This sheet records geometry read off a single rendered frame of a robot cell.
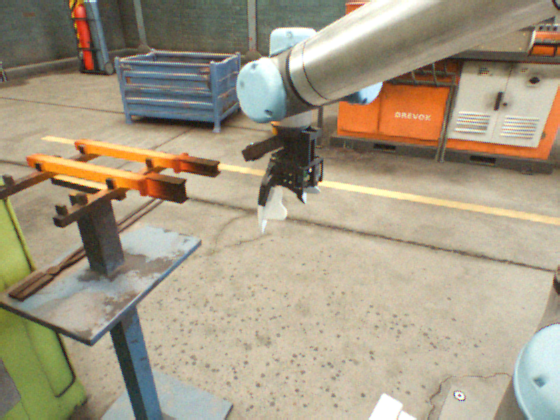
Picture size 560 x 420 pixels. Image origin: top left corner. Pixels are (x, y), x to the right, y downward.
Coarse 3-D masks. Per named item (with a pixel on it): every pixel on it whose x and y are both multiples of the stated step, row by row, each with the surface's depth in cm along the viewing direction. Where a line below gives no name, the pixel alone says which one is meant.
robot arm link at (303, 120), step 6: (300, 114) 64; (306, 114) 65; (312, 114) 67; (282, 120) 65; (288, 120) 65; (294, 120) 65; (300, 120) 65; (306, 120) 65; (276, 126) 67; (282, 126) 65; (288, 126) 65; (294, 126) 65; (300, 126) 65; (306, 126) 67
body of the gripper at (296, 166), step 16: (272, 128) 68; (320, 128) 67; (288, 144) 69; (304, 144) 66; (272, 160) 71; (288, 160) 70; (304, 160) 68; (320, 160) 71; (288, 176) 71; (304, 176) 69; (320, 176) 73
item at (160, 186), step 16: (32, 160) 88; (48, 160) 87; (64, 160) 87; (80, 176) 84; (96, 176) 82; (112, 176) 80; (128, 176) 79; (144, 176) 78; (160, 176) 77; (144, 192) 77; (160, 192) 78; (176, 192) 76
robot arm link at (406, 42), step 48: (384, 0) 34; (432, 0) 31; (480, 0) 28; (528, 0) 27; (336, 48) 38; (384, 48) 35; (432, 48) 33; (240, 96) 48; (288, 96) 45; (336, 96) 43
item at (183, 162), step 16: (80, 144) 97; (96, 144) 96; (112, 144) 96; (128, 160) 93; (144, 160) 91; (160, 160) 89; (176, 160) 86; (192, 160) 86; (208, 160) 86; (208, 176) 85
